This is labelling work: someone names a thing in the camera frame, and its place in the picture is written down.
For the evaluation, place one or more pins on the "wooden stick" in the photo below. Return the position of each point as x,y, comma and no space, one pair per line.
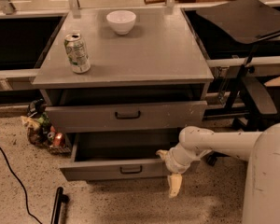
147,2

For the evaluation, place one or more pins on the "white ceramic bowl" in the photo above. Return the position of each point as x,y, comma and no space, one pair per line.
121,21

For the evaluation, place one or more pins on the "green white soda can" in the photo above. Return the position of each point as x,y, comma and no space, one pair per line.
77,53

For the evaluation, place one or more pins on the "grey top drawer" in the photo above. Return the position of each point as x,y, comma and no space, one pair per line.
105,118

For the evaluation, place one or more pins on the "black office chair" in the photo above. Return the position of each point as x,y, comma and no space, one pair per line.
245,28

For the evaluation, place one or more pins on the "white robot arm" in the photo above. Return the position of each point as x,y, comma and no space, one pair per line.
260,149

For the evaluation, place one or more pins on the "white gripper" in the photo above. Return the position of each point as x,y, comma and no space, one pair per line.
174,164

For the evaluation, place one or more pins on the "grey drawer cabinet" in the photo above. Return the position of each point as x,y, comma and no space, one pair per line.
158,61

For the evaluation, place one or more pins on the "pile of snack items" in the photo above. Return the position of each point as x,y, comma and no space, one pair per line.
41,132

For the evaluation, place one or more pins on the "black bar foreground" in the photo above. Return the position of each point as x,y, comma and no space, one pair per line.
60,198

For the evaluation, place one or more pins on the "grey drawer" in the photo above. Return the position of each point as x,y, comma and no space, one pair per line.
105,118
98,156

